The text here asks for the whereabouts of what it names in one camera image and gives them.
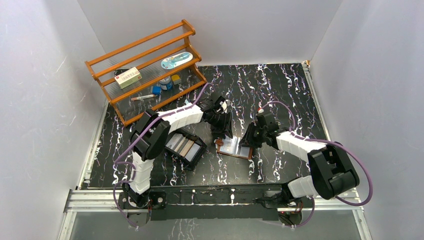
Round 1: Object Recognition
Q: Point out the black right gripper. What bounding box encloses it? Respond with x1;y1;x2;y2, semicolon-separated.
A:
238;122;267;149

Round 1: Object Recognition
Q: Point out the orange leather card holder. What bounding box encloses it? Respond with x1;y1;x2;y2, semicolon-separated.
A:
215;136;253;160

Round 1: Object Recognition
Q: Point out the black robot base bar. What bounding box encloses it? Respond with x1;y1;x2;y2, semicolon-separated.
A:
116;183;304;224

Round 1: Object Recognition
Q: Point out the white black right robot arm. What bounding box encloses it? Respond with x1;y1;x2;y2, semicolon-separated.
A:
239;112;360;207

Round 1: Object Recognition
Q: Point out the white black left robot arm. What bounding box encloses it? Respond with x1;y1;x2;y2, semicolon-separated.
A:
128;95;233;208

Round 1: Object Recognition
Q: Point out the black card storage box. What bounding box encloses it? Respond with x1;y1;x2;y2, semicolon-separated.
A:
165;128;207;170

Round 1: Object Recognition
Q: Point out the stack of cards in box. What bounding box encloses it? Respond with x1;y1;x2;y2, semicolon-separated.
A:
165;133;201;163

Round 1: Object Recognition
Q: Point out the yellow grey small block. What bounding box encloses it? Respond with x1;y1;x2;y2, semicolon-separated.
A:
171;74;182;85

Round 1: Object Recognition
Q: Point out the blue white small jar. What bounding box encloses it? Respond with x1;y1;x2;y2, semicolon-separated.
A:
158;76;173;91

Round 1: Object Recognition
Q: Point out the blue small cube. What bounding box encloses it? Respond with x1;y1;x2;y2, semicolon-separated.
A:
151;86;162;96

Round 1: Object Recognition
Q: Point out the white red marker pen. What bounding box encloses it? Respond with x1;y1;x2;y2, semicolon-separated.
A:
130;94;156;101

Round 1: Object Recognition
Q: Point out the blue oval blister pack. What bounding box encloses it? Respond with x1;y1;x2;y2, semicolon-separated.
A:
160;51;193;70

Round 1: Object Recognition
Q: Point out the orange wooden shelf rack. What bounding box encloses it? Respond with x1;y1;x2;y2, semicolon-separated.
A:
85;19;207;126

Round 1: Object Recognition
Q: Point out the white green carton box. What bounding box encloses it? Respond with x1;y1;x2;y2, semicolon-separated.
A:
114;67;142;89

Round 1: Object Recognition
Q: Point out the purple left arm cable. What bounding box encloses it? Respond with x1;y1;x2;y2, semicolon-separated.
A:
112;82;213;229

